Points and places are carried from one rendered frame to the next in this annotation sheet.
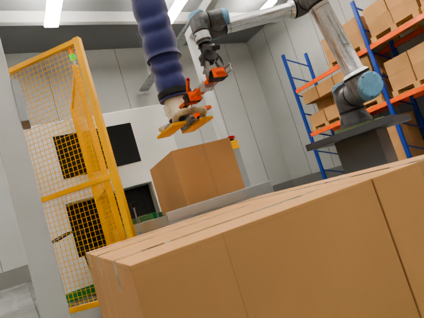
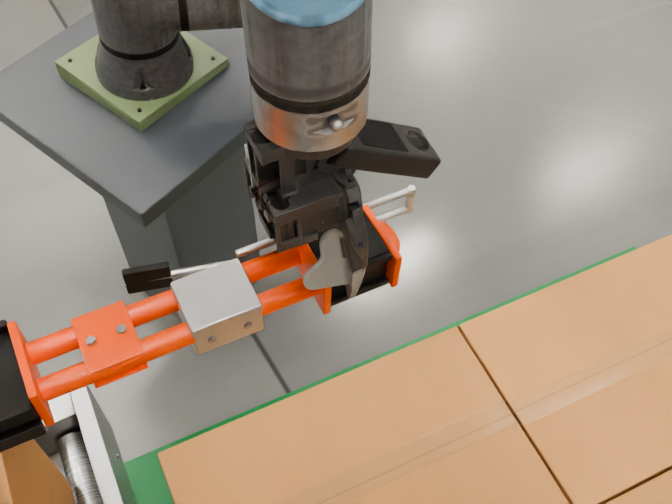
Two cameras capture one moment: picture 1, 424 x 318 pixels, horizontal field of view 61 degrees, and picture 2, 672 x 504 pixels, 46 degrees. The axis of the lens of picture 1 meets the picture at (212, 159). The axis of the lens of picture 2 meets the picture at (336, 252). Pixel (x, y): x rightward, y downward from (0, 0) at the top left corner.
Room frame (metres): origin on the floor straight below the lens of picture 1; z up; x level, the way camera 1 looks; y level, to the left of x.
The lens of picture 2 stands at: (1.81, 0.31, 1.87)
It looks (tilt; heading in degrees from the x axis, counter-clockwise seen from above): 55 degrees down; 270
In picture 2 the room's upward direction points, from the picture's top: straight up
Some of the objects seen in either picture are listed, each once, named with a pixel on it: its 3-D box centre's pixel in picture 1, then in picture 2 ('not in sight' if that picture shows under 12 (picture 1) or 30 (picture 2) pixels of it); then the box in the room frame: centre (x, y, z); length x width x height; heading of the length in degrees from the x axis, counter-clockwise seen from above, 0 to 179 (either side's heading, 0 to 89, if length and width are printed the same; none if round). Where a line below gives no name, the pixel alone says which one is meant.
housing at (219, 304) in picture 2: (206, 86); (217, 306); (1.93, -0.09, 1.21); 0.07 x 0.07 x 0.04; 26
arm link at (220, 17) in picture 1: (217, 19); not in sight; (1.86, -0.26, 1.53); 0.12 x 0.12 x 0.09; 10
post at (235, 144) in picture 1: (250, 200); not in sight; (2.85, -0.19, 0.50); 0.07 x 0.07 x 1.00; 25
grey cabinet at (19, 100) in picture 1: (21, 105); not in sight; (2.40, 1.16, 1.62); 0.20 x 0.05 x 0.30; 25
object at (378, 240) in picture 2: (215, 75); (346, 258); (1.80, -0.15, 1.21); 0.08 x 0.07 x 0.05; 26
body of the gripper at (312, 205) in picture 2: (206, 53); (305, 169); (1.84, -0.14, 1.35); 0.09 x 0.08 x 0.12; 25
